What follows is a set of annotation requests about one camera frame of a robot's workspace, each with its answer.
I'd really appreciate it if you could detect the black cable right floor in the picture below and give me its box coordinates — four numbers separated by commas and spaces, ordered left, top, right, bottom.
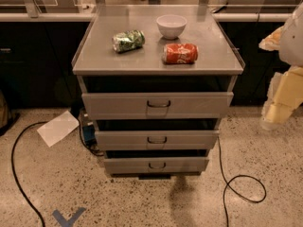
217, 136, 268, 227

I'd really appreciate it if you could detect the black cable left floor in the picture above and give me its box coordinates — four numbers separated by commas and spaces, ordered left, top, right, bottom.
10, 120, 48, 227

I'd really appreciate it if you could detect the grey metal drawer cabinet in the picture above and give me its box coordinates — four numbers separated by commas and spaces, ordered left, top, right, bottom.
71, 4, 246, 179

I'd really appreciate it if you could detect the grey bottom drawer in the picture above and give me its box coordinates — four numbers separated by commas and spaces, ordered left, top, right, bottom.
104, 157, 208, 175

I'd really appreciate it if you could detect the grey drawer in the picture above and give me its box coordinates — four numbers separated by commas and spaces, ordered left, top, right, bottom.
104, 157, 208, 175
82, 92, 233, 119
95, 131, 219, 150

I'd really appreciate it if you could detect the white paper sheet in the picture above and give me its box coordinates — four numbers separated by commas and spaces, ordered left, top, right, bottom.
37, 111, 80, 147

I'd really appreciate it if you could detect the grey top drawer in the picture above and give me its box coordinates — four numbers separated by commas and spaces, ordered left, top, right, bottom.
82, 92, 233, 119

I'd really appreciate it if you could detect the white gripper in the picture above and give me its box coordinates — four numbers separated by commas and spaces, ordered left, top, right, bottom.
260, 66, 303, 131

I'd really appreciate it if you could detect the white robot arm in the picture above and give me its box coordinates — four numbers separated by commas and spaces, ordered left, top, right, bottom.
258, 4, 303, 131

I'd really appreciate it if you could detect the white ceramic bowl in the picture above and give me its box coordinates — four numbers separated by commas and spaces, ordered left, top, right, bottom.
156, 14, 187, 40

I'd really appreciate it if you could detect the dark counter with rail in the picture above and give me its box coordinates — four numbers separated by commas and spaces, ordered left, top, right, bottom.
0, 21, 289, 109

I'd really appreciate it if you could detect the crushed orange soda can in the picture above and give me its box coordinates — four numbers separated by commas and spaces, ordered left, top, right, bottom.
162, 44, 198, 64

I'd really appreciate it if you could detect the crushed green soda can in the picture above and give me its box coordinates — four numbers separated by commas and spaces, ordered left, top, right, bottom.
112, 29, 145, 53

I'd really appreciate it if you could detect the blue tape floor marker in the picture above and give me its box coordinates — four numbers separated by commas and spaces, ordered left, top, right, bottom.
51, 206, 87, 227

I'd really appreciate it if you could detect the black cable floor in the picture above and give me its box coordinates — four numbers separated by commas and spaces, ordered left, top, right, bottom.
217, 136, 268, 227
10, 120, 48, 227

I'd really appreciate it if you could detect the blue power box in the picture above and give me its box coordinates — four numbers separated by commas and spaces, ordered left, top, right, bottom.
80, 109, 96, 147

